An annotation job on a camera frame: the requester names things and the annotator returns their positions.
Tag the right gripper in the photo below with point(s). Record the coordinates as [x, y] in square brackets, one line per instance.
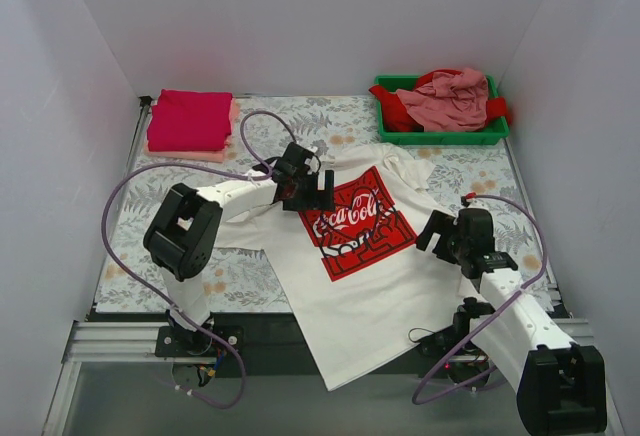
[441, 235]

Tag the folded peach t-shirt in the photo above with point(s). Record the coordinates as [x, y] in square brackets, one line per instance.
[201, 136]

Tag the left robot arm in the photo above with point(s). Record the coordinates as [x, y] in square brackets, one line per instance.
[182, 235]

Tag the crumpled pink t-shirt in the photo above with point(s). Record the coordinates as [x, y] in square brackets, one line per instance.
[448, 102]

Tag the aluminium frame rail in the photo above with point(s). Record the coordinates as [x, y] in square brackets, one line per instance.
[137, 341]

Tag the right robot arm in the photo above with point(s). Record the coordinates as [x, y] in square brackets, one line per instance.
[560, 384]

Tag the green plastic tray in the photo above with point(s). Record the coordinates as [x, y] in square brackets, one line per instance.
[491, 134]

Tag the crumpled red t-shirt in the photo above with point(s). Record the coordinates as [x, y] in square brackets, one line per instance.
[396, 118]

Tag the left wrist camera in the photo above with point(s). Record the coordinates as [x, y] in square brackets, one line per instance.
[308, 162]

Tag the white printed t-shirt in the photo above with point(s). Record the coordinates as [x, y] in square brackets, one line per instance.
[353, 277]

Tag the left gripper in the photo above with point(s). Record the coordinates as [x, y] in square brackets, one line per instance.
[310, 197]

